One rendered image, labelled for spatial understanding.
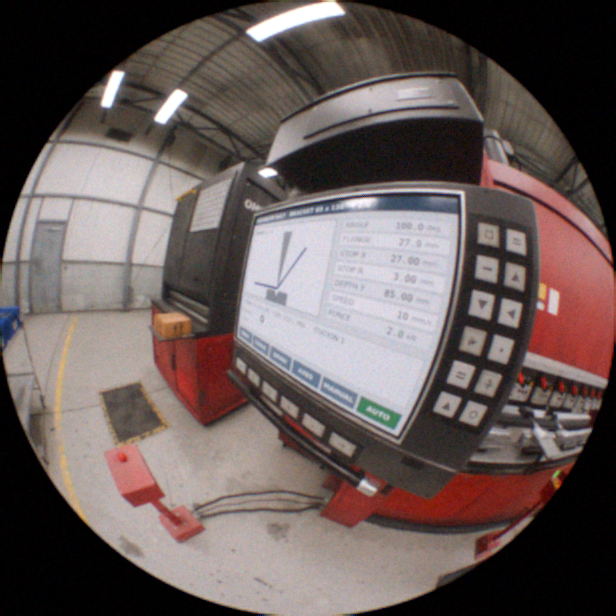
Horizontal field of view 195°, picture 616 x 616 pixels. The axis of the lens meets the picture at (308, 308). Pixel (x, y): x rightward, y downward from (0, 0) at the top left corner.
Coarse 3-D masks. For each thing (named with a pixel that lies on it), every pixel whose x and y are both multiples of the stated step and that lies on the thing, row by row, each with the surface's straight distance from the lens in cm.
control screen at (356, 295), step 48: (288, 240) 29; (336, 240) 23; (384, 240) 20; (432, 240) 20; (288, 288) 27; (336, 288) 21; (384, 288) 19; (432, 288) 18; (240, 336) 39; (288, 336) 27; (336, 336) 22; (384, 336) 19; (432, 336) 18; (336, 384) 23; (384, 384) 20
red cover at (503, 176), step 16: (496, 176) 116; (512, 176) 124; (528, 176) 134; (528, 192) 124; (544, 192) 136; (560, 208) 142; (576, 224) 152; (592, 224) 181; (592, 240) 170; (608, 256) 199
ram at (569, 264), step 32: (512, 192) 118; (544, 224) 123; (544, 256) 115; (576, 256) 142; (576, 288) 136; (608, 288) 190; (544, 320) 111; (576, 320) 136; (608, 320) 190; (544, 352) 115; (576, 352) 142; (608, 352) 202
